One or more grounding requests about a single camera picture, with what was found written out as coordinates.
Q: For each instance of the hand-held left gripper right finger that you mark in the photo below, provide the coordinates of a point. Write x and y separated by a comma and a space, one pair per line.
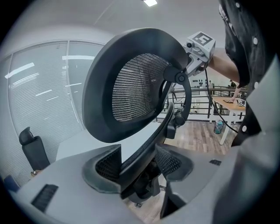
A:
207, 186

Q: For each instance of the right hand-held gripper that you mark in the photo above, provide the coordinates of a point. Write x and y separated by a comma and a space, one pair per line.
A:
202, 44

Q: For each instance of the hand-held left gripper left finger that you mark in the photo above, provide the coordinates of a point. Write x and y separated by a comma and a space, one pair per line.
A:
65, 188

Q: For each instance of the black mesh office chair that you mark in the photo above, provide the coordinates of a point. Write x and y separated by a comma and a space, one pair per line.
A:
98, 87

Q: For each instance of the person's right forearm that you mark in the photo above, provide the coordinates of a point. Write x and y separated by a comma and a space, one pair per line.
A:
225, 65

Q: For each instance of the black metal railing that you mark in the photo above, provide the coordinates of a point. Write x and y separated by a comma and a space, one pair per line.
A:
197, 89

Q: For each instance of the white square table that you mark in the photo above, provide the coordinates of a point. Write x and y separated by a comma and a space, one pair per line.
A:
72, 146

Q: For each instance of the black high-back office chair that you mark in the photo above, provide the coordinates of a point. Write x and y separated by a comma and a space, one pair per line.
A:
35, 151

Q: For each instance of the wooden desk white legs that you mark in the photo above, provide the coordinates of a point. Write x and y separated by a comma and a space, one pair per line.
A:
225, 105

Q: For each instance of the blue plastic chair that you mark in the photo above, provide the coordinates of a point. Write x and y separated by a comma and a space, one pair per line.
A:
12, 183

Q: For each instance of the person's black shirt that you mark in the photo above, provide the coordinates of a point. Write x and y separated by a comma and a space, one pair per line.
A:
240, 32

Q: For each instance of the patterned cube device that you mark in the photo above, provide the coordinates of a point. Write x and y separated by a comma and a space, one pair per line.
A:
241, 102

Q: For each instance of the teal waste bin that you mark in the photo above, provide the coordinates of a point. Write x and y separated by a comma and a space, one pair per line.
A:
218, 127

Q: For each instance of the ceiling light panel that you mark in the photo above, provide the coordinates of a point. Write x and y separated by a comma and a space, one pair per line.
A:
150, 2

